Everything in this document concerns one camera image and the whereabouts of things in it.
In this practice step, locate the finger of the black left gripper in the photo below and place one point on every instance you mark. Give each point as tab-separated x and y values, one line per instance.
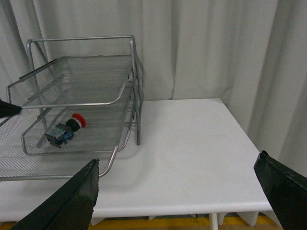
8	109

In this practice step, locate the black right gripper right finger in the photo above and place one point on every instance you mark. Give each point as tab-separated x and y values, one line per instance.
285	189

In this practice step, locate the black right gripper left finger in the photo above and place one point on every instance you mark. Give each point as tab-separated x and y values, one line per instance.
70	207

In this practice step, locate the red emergency stop button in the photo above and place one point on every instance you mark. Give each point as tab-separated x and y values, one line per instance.
64	133

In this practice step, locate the white curtain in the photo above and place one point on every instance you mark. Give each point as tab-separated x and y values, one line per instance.
252	54

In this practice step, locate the grey wire mesh rack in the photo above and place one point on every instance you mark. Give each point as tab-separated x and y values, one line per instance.
97	77

